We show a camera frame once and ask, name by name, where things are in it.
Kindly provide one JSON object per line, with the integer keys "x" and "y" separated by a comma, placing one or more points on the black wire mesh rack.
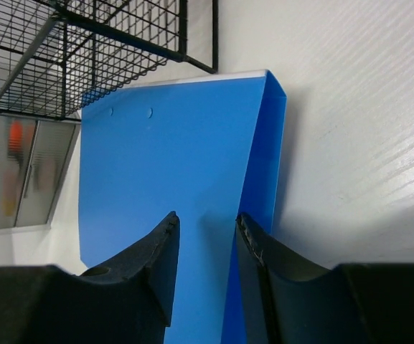
{"x": 57, "y": 57}

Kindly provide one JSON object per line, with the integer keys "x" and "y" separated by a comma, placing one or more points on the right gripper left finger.
{"x": 126, "y": 299}

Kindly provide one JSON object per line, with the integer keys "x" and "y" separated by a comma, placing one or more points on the orange highlighter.
{"x": 16, "y": 142}

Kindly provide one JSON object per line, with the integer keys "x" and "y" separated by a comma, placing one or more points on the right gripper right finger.
{"x": 289, "y": 299}

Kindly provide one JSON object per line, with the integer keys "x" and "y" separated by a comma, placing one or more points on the yellow highlighter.
{"x": 10, "y": 193}

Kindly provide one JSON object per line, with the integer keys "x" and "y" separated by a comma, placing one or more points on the clear plastic drawer unit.
{"x": 48, "y": 147}

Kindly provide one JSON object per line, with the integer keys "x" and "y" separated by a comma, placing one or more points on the blue folder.
{"x": 206, "y": 148}

